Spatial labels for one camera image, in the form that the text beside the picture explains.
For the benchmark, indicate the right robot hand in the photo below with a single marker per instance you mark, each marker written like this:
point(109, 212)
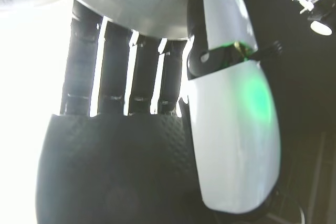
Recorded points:
point(118, 169)

